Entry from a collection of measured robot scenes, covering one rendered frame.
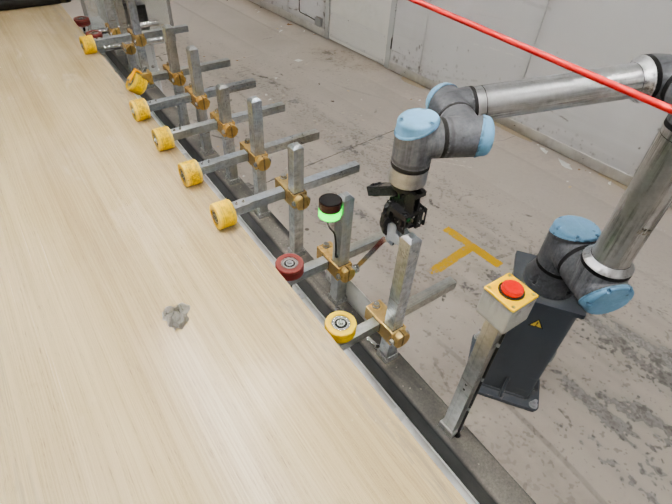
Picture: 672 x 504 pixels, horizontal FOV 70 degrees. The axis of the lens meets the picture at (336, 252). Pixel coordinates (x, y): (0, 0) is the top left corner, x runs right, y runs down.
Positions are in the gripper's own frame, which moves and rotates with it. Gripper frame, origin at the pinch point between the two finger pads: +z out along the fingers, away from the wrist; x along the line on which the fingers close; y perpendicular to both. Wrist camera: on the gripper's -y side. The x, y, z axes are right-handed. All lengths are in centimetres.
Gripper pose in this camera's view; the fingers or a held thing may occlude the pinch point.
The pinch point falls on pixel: (390, 239)
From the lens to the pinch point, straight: 129.8
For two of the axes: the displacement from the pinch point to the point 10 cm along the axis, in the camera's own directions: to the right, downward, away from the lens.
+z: -0.4, 7.3, 6.8
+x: 8.2, -3.6, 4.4
